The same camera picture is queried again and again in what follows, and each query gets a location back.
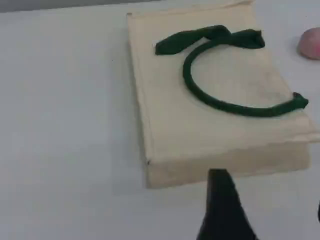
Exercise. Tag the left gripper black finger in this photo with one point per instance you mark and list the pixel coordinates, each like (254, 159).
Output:
(319, 212)
(221, 207)

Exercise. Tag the pink peach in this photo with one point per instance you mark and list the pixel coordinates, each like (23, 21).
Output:
(311, 45)

